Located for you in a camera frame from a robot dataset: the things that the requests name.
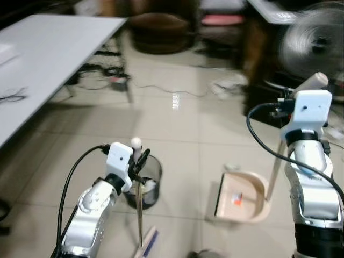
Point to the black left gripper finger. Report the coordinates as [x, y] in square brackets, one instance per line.
[144, 159]

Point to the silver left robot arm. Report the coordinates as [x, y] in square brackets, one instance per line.
[88, 212]

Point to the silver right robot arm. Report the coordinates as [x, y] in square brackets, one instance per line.
[312, 193]

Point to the black mesh trash bin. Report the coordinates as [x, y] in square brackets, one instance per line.
[150, 193]

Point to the power strip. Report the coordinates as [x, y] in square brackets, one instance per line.
[119, 81]

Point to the small red and white scrap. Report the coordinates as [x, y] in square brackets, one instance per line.
[237, 200]

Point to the white crumpled cloth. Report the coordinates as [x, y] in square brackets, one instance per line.
[230, 86]

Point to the brown round stool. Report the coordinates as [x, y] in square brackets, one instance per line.
[160, 32]

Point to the white table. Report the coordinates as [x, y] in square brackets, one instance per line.
[48, 59]

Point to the pink cushioned seat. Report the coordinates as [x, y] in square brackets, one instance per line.
[222, 20]

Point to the grey standing fan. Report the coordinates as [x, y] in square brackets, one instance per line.
[309, 40]

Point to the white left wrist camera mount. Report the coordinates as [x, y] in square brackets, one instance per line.
[119, 158]

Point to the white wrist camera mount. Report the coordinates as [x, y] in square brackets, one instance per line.
[119, 158]
[309, 113]

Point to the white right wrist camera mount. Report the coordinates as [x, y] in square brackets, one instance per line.
[309, 113]

